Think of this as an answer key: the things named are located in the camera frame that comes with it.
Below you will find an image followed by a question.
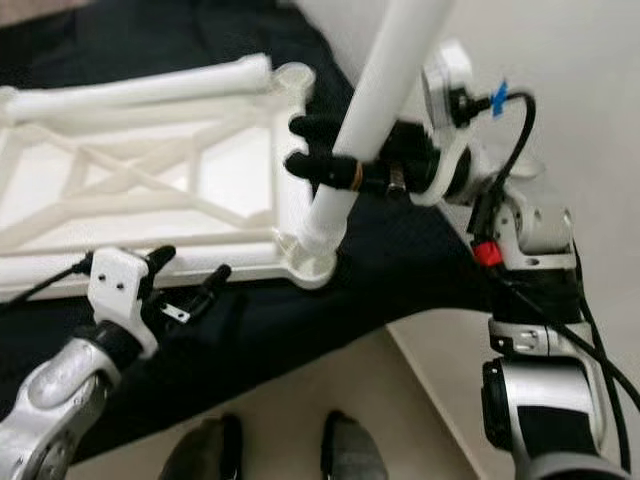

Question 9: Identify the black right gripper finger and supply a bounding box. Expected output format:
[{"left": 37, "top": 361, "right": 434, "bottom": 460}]
[
  {"left": 283, "top": 150, "right": 364, "bottom": 193},
  {"left": 287, "top": 112, "right": 351, "bottom": 149}
]

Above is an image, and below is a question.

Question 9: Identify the white plastic table top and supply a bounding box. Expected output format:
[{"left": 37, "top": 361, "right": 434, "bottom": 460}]
[{"left": 0, "top": 60, "right": 339, "bottom": 301}]

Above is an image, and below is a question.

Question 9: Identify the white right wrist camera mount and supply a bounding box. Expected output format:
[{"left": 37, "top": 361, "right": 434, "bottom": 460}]
[{"left": 420, "top": 38, "right": 486, "bottom": 206}]

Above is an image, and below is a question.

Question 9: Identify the black table cloth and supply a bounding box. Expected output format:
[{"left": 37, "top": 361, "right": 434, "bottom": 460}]
[{"left": 0, "top": 0, "right": 491, "bottom": 466}]

